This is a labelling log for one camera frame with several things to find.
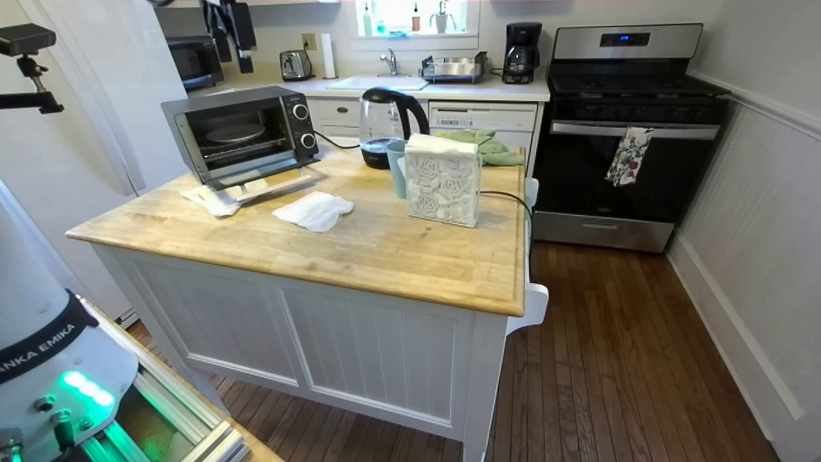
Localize silver toaster oven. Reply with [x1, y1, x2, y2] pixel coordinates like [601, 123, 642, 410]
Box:
[161, 84, 320, 193]

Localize black microwave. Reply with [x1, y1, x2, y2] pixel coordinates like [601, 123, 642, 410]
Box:
[164, 34, 227, 95]

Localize black toaster oven cord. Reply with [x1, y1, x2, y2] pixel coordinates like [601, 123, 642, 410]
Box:
[311, 129, 365, 154]

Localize chrome sink faucet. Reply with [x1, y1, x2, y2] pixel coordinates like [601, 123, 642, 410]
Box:
[377, 46, 404, 79]

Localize white counter cabinets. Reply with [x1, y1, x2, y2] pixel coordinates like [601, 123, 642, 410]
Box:
[213, 74, 553, 177]

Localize black coffee maker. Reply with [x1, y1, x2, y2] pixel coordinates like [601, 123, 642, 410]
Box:
[501, 21, 544, 88]

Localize white paper towel roll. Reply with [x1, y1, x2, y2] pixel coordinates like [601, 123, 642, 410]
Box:
[319, 32, 338, 83]

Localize toaster oven glass door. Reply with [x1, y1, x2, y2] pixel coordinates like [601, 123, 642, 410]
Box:
[206, 165, 331, 209]

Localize stainless black stove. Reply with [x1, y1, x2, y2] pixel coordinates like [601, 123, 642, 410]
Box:
[528, 21, 733, 256]

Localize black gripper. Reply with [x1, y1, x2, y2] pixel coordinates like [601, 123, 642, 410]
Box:
[201, 0, 260, 78]

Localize wooden robot cart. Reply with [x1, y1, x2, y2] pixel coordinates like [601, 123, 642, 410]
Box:
[50, 293, 285, 462]

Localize dark cord on island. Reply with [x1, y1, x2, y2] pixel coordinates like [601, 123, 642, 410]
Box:
[478, 188, 535, 218]

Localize patterned dish towel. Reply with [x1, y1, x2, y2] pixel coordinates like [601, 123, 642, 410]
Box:
[603, 127, 654, 191]

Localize black camera on mount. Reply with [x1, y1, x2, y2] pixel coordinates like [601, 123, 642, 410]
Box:
[0, 23, 66, 116]

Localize green cloth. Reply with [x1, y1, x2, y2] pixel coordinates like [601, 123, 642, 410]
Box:
[432, 127, 526, 169]

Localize white kitchen island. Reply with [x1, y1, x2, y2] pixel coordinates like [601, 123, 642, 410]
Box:
[65, 143, 553, 462]

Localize glass electric kettle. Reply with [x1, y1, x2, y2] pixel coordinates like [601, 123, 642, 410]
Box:
[356, 84, 433, 172]

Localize light blue cup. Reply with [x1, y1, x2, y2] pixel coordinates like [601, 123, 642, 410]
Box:
[385, 139, 410, 201]

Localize flat white paper napkin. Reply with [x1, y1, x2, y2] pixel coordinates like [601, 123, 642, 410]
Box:
[273, 191, 356, 237]

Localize metal dish rack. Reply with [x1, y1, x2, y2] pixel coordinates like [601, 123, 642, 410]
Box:
[418, 50, 492, 84]

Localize silver toaster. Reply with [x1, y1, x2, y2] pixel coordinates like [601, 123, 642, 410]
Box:
[277, 46, 315, 84]

